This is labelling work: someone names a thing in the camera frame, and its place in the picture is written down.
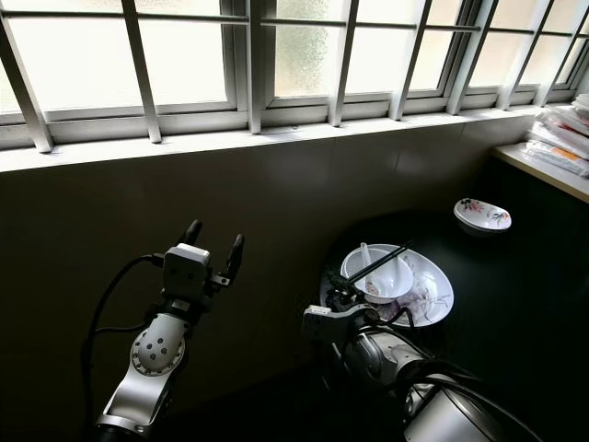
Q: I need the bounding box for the black chopstick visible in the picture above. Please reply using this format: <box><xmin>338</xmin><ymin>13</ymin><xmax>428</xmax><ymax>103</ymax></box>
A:
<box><xmin>341</xmin><ymin>240</ymin><xmax>414</xmax><ymax>285</ymax></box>
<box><xmin>343</xmin><ymin>243</ymin><xmax>415</xmax><ymax>288</ymax></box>

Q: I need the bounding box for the white floral ceramic spoon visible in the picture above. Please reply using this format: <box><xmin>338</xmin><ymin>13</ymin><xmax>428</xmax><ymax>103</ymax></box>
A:
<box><xmin>358</xmin><ymin>242</ymin><xmax>387</xmax><ymax>292</ymax></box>

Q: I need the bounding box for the white ceramic bowl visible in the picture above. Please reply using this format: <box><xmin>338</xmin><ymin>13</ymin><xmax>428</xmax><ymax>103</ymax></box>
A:
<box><xmin>340</xmin><ymin>243</ymin><xmax>416</xmax><ymax>304</ymax></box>

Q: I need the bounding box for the large white floral plate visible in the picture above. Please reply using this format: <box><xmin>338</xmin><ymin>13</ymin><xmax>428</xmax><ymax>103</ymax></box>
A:
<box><xmin>318</xmin><ymin>243</ymin><xmax>456</xmax><ymax>329</ymax></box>

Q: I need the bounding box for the small white floral bowl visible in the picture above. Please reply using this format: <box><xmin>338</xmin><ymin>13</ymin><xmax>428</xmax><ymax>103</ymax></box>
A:
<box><xmin>453</xmin><ymin>197</ymin><xmax>513</xmax><ymax>234</ymax></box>

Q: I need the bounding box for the light wooden counter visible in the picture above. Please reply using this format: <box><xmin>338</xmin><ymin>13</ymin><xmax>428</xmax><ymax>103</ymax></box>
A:
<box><xmin>492</xmin><ymin>142</ymin><xmax>589</xmax><ymax>204</ymax></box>

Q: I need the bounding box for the white package orange label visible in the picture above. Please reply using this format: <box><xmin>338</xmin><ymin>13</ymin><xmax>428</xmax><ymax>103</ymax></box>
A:
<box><xmin>524</xmin><ymin>138</ymin><xmax>589</xmax><ymax>179</ymax></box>

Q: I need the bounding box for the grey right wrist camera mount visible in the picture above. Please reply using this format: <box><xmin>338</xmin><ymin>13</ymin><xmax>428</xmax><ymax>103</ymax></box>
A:
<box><xmin>301</xmin><ymin>305</ymin><xmax>354</xmax><ymax>347</ymax></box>

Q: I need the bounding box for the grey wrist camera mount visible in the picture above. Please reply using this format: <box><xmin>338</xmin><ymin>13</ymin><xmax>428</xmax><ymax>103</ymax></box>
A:
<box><xmin>301</xmin><ymin>305</ymin><xmax>354</xmax><ymax>347</ymax></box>
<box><xmin>163</xmin><ymin>243</ymin><xmax>215</xmax><ymax>303</ymax></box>

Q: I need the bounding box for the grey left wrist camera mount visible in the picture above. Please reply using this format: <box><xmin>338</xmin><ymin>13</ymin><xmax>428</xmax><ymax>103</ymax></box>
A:
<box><xmin>163</xmin><ymin>243</ymin><xmax>215</xmax><ymax>303</ymax></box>

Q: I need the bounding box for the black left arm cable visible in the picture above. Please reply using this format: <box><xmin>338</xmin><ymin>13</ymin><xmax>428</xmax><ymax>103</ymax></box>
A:
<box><xmin>86</xmin><ymin>254</ymin><xmax>168</xmax><ymax>436</ymax></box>

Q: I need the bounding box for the white barred window frame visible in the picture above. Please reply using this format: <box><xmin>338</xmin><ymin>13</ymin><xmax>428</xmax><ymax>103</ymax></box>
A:
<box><xmin>0</xmin><ymin>0</ymin><xmax>589</xmax><ymax>154</ymax></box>

